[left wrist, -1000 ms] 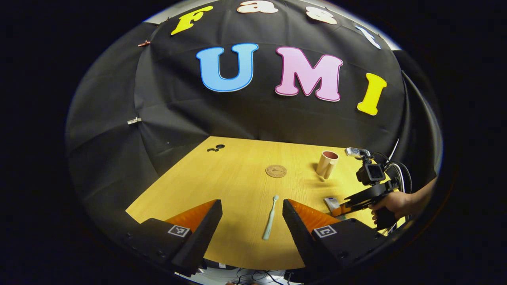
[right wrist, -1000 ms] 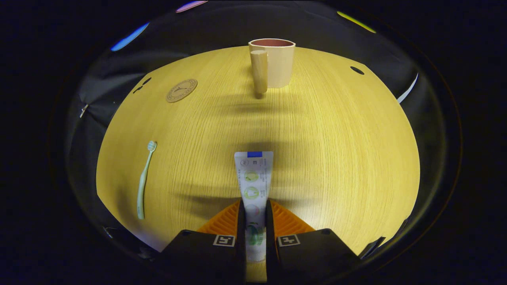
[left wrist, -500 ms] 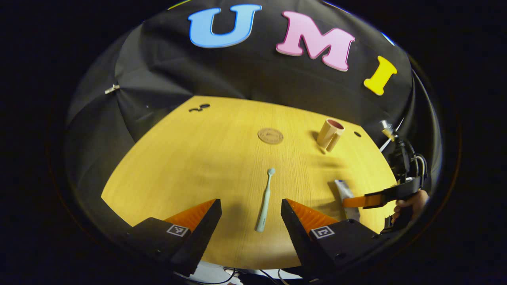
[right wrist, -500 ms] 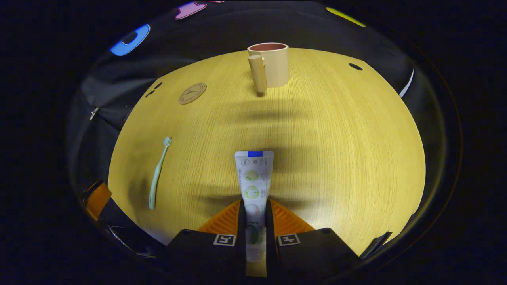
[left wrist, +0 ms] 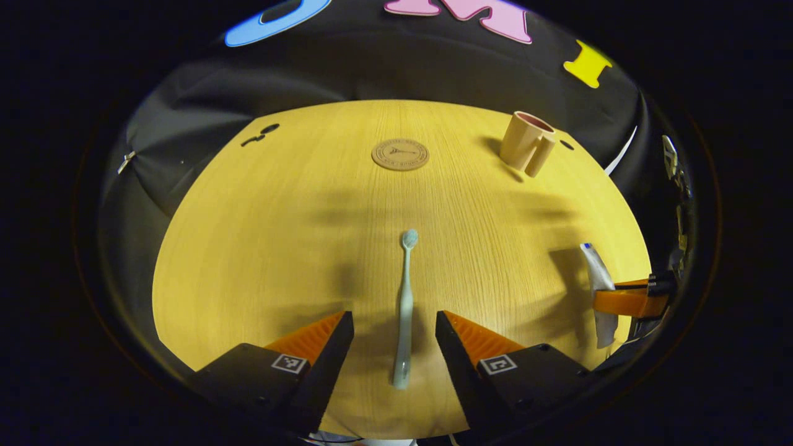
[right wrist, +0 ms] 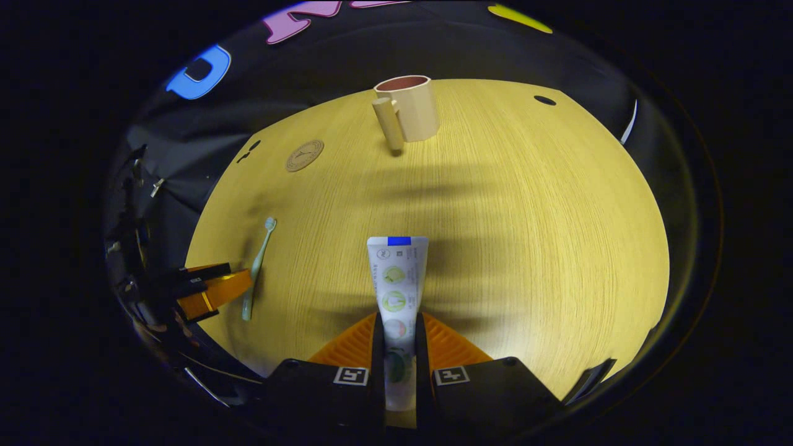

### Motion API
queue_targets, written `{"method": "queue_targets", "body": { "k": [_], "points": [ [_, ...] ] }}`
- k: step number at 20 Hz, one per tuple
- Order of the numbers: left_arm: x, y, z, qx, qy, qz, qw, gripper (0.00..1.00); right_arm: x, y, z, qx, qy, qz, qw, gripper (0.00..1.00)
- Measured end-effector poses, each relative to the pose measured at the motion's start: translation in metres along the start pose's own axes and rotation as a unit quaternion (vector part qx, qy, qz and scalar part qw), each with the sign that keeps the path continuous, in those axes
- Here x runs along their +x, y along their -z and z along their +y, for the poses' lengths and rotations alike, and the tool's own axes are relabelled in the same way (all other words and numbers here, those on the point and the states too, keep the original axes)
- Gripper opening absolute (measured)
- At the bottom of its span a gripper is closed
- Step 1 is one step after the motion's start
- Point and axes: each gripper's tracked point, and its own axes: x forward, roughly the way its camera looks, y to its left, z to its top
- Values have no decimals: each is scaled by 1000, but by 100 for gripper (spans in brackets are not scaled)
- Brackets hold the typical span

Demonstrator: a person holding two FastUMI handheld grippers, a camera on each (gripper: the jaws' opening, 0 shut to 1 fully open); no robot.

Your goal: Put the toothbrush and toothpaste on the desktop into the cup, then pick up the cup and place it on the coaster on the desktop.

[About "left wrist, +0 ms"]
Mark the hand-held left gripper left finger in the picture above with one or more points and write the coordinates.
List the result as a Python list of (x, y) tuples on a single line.
[(322, 371)]

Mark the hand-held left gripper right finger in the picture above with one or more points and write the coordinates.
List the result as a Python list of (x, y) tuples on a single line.
[(464, 371)]

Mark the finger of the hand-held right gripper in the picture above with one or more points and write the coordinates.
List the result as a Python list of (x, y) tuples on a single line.
[(626, 300)]

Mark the white toothpaste tube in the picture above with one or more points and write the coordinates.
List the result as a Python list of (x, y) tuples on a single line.
[(598, 266)]

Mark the light green toothbrush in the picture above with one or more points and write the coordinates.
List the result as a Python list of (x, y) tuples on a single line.
[(404, 303)]

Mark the beige cup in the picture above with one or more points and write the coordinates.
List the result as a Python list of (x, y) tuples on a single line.
[(517, 142)]

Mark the round wooden coaster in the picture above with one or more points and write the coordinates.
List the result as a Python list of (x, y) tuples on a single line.
[(400, 154)]

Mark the wooden desktop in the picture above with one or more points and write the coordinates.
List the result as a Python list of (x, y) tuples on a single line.
[(297, 248)]

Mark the white metal clip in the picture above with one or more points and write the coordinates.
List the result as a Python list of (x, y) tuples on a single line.
[(126, 161)]

